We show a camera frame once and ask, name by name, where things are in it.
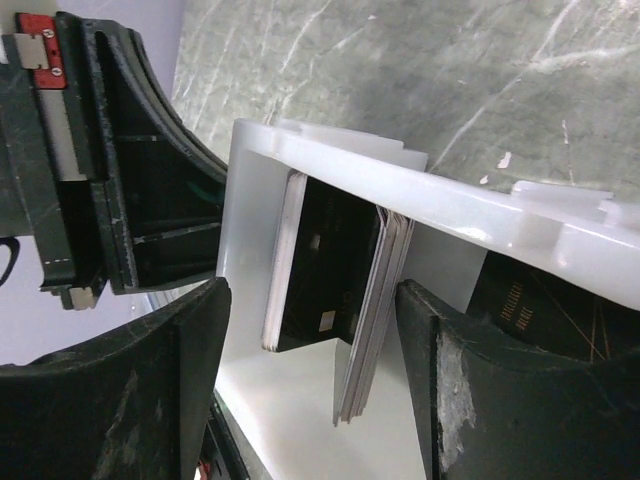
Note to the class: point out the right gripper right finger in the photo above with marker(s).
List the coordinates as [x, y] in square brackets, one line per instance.
[488, 406]

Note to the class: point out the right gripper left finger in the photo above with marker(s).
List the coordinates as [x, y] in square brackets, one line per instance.
[131, 403]

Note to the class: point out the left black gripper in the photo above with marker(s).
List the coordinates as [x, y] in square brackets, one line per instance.
[89, 144]

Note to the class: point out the black VIP card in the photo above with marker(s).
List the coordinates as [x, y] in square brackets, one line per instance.
[542, 310]

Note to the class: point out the cards stack in tray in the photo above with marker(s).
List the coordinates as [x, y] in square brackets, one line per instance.
[337, 260]

